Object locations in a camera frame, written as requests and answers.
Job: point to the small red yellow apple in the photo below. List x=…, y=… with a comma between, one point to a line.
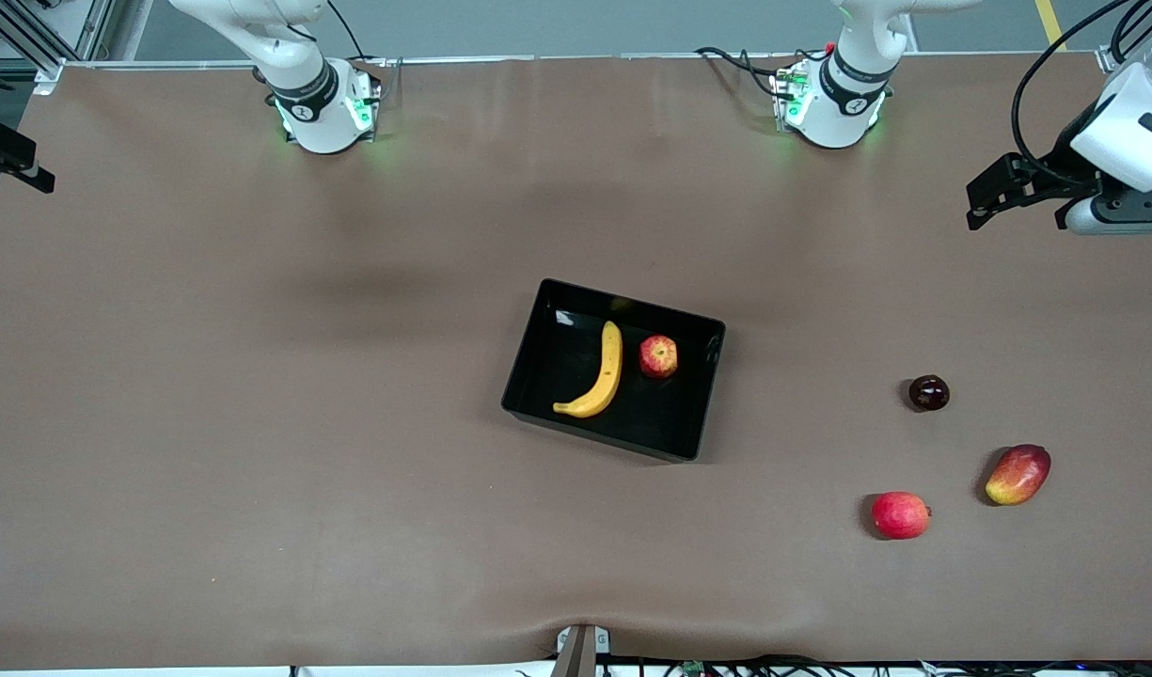
x=658, y=357

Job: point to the yellow banana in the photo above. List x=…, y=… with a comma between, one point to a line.
x=611, y=367

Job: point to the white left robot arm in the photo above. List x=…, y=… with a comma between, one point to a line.
x=848, y=89

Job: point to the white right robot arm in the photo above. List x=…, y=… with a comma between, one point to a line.
x=303, y=89

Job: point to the black plastic box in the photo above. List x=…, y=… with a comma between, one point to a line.
x=651, y=423

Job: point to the dark purple plum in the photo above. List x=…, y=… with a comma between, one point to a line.
x=928, y=393

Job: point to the red yellow mango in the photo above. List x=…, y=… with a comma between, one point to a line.
x=1017, y=475

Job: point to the aluminium frame profile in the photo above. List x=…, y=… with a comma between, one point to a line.
x=30, y=33

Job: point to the metal clamp bracket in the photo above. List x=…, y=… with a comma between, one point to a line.
x=580, y=644

